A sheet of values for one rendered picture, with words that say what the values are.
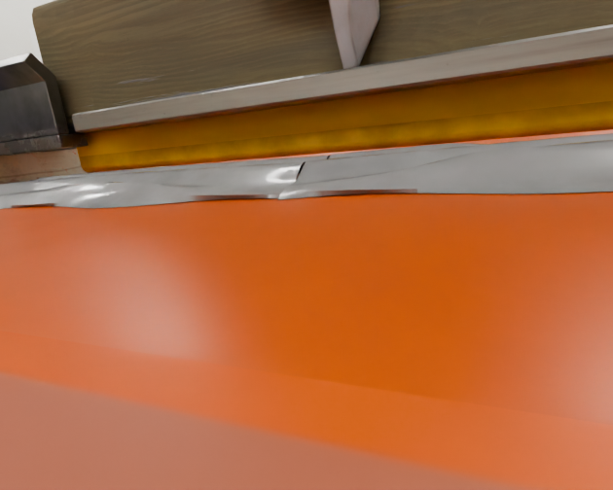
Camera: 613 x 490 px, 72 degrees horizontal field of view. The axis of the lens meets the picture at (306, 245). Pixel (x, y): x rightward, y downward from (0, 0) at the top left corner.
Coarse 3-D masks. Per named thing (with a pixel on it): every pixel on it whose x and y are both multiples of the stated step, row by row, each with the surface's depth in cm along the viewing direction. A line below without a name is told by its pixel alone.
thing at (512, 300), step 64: (576, 192) 8; (192, 256) 7; (256, 256) 6; (320, 256) 6; (384, 256) 6; (448, 256) 5; (512, 256) 5; (576, 256) 5; (0, 320) 5; (64, 320) 5; (128, 320) 4; (192, 320) 4; (256, 320) 4; (320, 320) 4; (384, 320) 4; (448, 320) 4; (512, 320) 4; (576, 320) 3; (384, 384) 3; (448, 384) 3; (512, 384) 3; (576, 384) 3
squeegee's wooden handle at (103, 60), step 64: (64, 0) 24; (128, 0) 22; (192, 0) 21; (256, 0) 19; (320, 0) 18; (384, 0) 17; (448, 0) 16; (512, 0) 16; (576, 0) 15; (64, 64) 25; (128, 64) 23; (192, 64) 22; (256, 64) 20; (320, 64) 19
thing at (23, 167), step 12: (0, 156) 29; (12, 156) 29; (24, 156) 30; (36, 156) 31; (48, 156) 32; (60, 156) 33; (72, 156) 33; (0, 168) 29; (12, 168) 29; (24, 168) 30; (36, 168) 31; (48, 168) 32; (60, 168) 33; (72, 168) 33; (0, 180) 29; (12, 180) 29; (24, 180) 30
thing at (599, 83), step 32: (608, 64) 16; (384, 96) 19; (416, 96) 19; (448, 96) 18; (480, 96) 18; (512, 96) 17; (544, 96) 17; (576, 96) 16; (608, 96) 16; (128, 128) 26; (160, 128) 25; (192, 128) 24; (224, 128) 23; (256, 128) 22; (288, 128) 22; (320, 128) 21
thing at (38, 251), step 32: (0, 224) 12; (32, 224) 12; (64, 224) 11; (96, 224) 11; (128, 224) 10; (160, 224) 10; (192, 224) 9; (0, 256) 8; (32, 256) 8; (64, 256) 8; (96, 256) 7; (128, 256) 7; (0, 288) 6; (32, 288) 6; (64, 288) 6
